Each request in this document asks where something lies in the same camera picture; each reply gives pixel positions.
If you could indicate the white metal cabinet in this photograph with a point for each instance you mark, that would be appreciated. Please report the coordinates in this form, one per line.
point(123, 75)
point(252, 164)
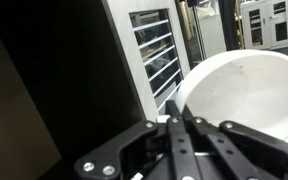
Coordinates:
point(269, 23)

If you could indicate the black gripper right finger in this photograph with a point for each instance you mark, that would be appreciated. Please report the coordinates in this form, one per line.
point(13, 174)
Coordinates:
point(250, 153)

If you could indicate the white bowl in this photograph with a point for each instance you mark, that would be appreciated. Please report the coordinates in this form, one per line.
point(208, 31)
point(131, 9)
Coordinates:
point(250, 90)

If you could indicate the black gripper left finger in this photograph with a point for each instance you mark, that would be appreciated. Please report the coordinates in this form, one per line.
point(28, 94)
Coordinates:
point(124, 150)

